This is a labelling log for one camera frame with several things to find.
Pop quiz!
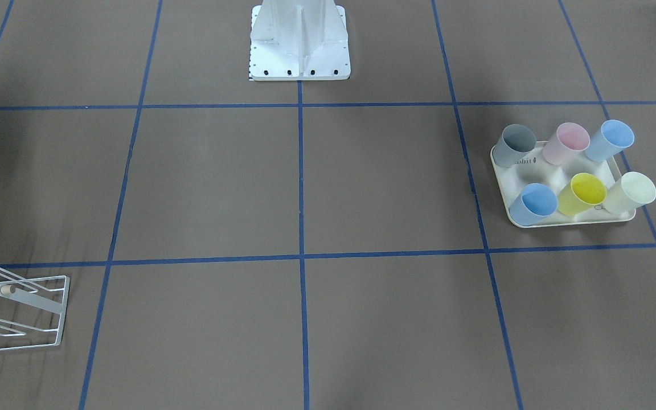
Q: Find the cream plastic tray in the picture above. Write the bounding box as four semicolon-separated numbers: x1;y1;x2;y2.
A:
489;141;636;228

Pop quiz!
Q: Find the cream white plastic cup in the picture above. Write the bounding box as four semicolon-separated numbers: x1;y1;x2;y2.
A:
603;171;656;214

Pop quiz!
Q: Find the yellow plastic cup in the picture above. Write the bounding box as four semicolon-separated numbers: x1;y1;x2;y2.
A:
557;173;607;217

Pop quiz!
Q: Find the pink plastic cup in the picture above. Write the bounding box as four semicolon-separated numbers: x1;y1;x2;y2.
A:
542;122;590;166

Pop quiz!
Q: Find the grey plastic cup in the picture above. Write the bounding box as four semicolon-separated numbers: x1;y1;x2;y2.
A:
491;124;537;168

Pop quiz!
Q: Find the light blue plastic cup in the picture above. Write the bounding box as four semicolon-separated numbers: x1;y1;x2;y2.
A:
584;120;636;162

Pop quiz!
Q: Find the white wire cup rack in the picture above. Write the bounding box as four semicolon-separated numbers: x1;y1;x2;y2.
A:
0;267;71;352

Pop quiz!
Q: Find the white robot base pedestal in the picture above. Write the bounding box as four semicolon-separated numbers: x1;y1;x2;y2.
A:
248;1;351;81

